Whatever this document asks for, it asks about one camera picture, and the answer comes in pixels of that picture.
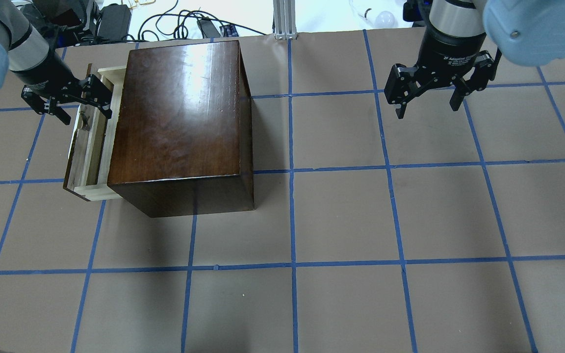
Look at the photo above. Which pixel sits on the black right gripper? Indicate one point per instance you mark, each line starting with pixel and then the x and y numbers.
pixel 451 53

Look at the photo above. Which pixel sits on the wooden drawer with white handle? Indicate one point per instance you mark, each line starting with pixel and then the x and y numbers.
pixel 92 142

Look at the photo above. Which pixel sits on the black computer equipment stack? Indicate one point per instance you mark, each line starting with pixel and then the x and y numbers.
pixel 63 23

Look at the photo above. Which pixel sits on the black power adapter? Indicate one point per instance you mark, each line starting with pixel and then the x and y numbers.
pixel 114 21

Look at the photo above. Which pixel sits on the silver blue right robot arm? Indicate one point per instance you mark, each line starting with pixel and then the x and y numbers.
pixel 529 33

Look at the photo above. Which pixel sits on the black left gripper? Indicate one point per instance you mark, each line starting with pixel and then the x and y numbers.
pixel 43 74

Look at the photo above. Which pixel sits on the dark brown wooden cabinet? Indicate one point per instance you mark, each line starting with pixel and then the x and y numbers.
pixel 184 135

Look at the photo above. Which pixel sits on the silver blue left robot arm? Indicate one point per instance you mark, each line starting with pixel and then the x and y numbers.
pixel 22 47

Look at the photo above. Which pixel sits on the aluminium frame post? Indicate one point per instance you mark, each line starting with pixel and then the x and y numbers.
pixel 284 19

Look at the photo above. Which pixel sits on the white light bulb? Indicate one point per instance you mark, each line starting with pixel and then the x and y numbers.
pixel 379 19

